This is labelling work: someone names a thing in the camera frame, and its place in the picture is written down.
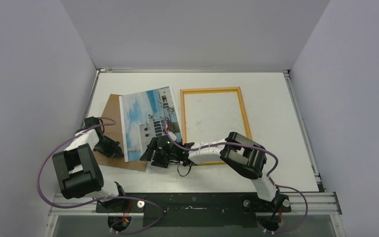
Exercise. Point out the yellow wooden picture frame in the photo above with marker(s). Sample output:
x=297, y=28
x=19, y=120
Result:
x=210, y=114

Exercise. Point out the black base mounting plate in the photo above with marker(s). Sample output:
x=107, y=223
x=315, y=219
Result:
x=198, y=209

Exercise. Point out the aluminium rail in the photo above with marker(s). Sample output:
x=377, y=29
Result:
x=318, y=204

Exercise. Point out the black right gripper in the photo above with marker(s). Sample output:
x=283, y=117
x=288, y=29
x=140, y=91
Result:
x=155, y=151

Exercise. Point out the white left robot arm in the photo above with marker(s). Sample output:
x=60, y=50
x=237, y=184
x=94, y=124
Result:
x=77, y=170

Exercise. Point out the sky and building photo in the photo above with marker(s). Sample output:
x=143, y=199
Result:
x=142, y=116

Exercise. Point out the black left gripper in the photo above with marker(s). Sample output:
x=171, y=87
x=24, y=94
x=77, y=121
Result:
x=113, y=153

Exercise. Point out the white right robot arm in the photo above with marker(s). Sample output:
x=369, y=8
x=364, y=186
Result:
x=243, y=155

